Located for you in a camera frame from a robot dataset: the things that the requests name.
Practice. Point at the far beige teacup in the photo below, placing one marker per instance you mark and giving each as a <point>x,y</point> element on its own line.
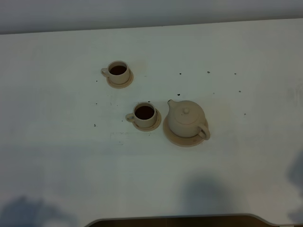
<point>117,72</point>

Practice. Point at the large beige teapot saucer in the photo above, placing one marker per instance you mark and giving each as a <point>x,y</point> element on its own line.
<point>182,141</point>

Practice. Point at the beige ceramic teapot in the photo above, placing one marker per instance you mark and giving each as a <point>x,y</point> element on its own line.
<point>187,119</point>

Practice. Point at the far beige cup saucer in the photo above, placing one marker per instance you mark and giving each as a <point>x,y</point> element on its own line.
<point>120,86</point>

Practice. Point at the beige teacup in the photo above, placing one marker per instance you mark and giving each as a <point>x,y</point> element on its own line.
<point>143,110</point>
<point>117,72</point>

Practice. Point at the near beige cup saucer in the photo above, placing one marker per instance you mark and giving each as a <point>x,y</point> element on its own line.
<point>147,124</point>

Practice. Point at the beige cup saucer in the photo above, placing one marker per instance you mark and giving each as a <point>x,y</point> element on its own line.
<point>147,124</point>
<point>120,86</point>

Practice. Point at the near beige teacup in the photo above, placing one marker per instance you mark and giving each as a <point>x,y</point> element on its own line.
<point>143,110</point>

